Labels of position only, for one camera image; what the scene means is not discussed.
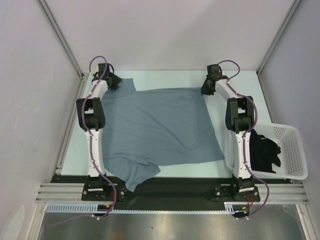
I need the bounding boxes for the light blue t shirt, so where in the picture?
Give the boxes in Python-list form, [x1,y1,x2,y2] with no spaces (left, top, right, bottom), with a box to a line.
[101,78,224,192]

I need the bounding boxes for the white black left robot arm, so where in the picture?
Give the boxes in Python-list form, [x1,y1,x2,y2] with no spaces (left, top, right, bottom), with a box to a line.
[76,63,122,201]

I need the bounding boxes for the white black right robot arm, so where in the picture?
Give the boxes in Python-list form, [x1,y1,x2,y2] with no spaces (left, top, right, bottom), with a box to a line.
[201,64,258,202]

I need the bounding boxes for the black t shirt in basket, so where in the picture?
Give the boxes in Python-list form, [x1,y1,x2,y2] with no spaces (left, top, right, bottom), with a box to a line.
[249,129,281,174]

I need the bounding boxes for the white perforated plastic basket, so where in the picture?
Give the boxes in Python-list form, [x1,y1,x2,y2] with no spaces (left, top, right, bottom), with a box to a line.
[224,123,308,180]

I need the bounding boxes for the left aluminium frame post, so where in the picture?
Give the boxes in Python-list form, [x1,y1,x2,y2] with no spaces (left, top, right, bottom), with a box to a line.
[36,0,90,83]

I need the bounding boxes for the aluminium frame post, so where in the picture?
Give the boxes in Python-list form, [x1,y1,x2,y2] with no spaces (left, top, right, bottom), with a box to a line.
[256,0,303,77]
[36,0,90,83]

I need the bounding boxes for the right aluminium frame post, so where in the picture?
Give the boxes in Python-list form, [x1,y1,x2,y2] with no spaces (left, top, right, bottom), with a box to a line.
[256,0,303,77]

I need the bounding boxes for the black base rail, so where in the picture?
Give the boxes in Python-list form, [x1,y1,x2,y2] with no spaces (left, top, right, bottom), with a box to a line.
[49,174,261,212]

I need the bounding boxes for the aluminium front rail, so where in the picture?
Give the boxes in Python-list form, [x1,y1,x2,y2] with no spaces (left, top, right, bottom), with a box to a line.
[35,183,308,204]

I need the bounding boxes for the white slotted cable duct right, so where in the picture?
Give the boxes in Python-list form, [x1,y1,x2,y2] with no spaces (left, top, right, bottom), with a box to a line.
[224,202,251,214]

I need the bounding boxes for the white slotted cable duct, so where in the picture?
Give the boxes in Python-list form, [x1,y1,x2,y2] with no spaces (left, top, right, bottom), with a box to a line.
[224,202,251,214]
[46,202,118,213]

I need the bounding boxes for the white slotted cable duct left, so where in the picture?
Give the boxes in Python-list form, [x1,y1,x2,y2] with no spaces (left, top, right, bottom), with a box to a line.
[46,202,118,213]

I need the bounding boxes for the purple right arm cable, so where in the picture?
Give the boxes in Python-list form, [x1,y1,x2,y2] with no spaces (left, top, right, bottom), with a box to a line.
[217,59,271,222]

